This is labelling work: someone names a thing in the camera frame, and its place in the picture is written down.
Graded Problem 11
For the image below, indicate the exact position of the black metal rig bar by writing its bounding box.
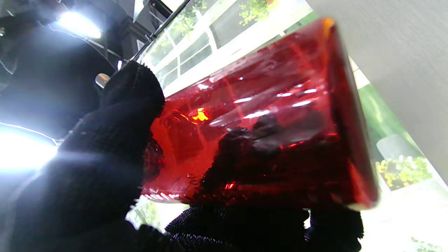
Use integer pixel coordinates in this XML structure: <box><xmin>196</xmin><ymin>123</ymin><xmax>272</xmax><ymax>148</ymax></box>
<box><xmin>132</xmin><ymin>0</ymin><xmax>192</xmax><ymax>62</ymax></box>

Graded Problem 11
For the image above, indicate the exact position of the red transparent sample bottle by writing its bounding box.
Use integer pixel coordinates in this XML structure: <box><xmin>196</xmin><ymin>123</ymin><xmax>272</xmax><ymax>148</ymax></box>
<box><xmin>142</xmin><ymin>17</ymin><xmax>380</xmax><ymax>210</ymax></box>

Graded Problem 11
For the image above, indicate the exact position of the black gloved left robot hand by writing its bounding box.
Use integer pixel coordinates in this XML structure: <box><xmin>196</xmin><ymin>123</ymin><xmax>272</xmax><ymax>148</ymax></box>
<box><xmin>7</xmin><ymin>60</ymin><xmax>364</xmax><ymax>252</ymax></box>

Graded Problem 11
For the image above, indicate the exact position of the bright studio light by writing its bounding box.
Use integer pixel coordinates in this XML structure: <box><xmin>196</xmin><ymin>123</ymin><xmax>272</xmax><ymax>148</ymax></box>
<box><xmin>58</xmin><ymin>12</ymin><xmax>102</xmax><ymax>39</ymax></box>
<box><xmin>0</xmin><ymin>128</ymin><xmax>58</xmax><ymax>172</ymax></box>

